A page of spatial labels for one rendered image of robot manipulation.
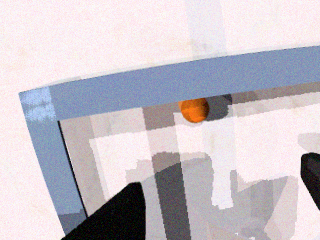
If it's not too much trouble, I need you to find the clear low l-shaped wall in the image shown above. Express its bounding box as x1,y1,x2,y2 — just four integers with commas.
32,41,320,217

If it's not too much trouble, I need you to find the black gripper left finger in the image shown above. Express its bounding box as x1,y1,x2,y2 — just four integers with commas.
61,183,145,240

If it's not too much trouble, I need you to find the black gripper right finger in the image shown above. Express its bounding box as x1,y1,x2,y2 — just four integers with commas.
300,152,320,211

